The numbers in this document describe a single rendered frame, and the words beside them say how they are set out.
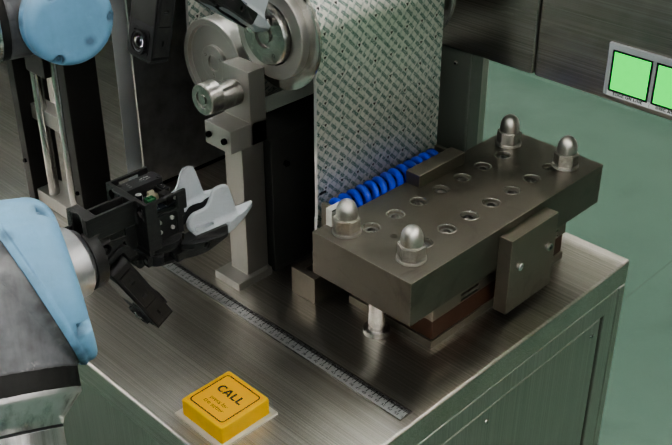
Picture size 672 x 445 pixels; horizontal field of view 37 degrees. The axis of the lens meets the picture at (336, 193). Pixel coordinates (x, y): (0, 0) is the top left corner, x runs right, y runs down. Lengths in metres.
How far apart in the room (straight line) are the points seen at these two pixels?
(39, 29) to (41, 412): 0.32
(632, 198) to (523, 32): 2.14
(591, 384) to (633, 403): 1.09
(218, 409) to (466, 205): 0.41
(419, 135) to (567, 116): 2.64
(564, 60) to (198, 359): 0.61
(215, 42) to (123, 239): 0.36
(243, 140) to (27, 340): 0.65
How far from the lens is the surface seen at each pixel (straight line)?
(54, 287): 0.64
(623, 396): 2.64
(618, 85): 1.32
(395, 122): 1.34
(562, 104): 4.10
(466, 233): 1.23
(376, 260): 1.17
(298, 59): 1.19
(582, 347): 1.46
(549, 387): 1.42
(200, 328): 1.29
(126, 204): 1.05
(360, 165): 1.31
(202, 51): 1.34
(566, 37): 1.35
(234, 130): 1.23
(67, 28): 0.84
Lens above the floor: 1.68
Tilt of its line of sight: 30 degrees down
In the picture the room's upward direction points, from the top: straight up
